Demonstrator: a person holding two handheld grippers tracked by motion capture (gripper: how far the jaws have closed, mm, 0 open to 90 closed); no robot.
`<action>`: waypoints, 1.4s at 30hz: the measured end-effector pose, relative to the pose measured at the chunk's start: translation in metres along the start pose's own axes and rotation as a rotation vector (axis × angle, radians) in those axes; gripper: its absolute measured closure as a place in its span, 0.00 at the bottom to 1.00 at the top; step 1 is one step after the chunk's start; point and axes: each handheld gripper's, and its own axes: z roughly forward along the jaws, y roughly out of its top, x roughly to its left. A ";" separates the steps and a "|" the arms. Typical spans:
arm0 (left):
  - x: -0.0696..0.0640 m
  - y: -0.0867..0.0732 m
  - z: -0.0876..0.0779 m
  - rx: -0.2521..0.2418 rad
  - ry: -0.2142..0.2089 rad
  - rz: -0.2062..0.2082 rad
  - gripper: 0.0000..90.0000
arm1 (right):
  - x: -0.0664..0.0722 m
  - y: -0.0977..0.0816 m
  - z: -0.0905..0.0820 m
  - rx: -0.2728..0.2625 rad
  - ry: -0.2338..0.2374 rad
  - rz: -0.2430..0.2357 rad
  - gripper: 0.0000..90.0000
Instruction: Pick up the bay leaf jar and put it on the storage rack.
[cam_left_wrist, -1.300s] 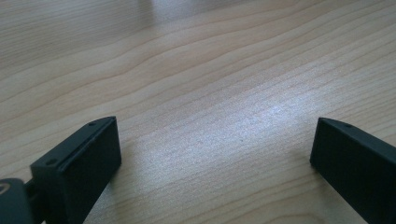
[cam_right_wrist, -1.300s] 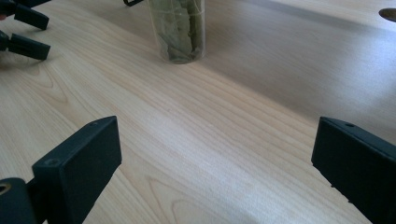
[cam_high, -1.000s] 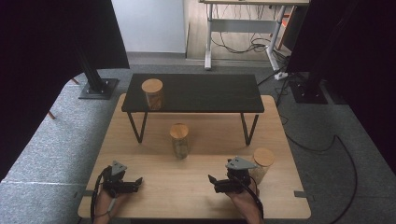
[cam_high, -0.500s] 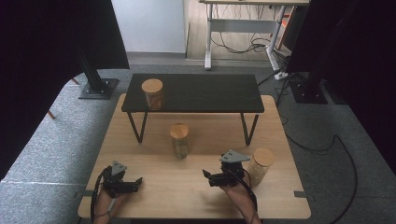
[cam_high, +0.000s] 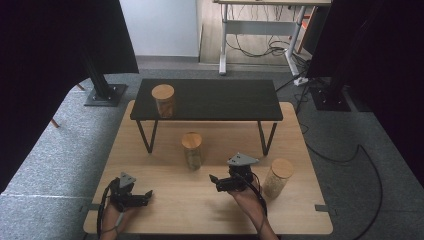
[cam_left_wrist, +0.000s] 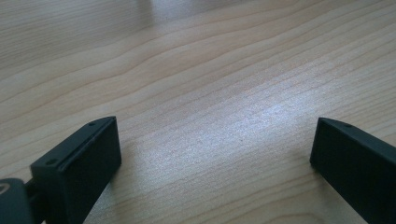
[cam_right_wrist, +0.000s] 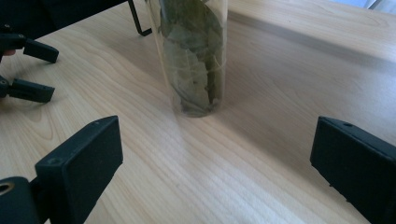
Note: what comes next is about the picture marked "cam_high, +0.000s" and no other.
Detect person's right hand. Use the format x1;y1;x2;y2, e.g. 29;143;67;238
229;179;265;215

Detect white desk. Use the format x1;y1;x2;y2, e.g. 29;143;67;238
213;0;333;77

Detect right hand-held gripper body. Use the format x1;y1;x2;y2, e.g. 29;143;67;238
222;152;261;193

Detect bundle of black cables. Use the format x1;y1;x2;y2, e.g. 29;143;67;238
225;4;303;58

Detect black shelf with metal legs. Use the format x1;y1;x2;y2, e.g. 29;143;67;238
129;78;284;157

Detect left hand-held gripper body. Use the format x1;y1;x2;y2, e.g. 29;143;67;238
109;171;145;213

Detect orange metal frame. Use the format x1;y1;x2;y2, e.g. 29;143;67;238
295;5;317;55

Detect wooden-lid jar dark green contents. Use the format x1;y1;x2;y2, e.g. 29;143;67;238
181;131;204;172

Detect person's left hand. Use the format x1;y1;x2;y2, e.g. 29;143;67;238
100;201;138;232

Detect black curtain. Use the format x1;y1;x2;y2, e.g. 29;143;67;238
0;0;140;195
305;0;424;188

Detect wooden-lid jar brown contents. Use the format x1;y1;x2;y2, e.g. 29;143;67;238
151;83;176;120

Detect left hand-held gripper cable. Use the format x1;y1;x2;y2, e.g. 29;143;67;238
96;177;122;238

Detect wooden-lid jar pale contents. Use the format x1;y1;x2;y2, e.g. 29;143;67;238
261;157;295;201

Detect long black floor cable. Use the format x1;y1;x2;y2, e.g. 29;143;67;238
297;93;384;240

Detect grey tape piece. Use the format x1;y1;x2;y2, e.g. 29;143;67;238
78;203;102;213
314;203;338;216

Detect black metal stand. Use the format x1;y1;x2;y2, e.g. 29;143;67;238
309;19;371;113
81;49;129;108

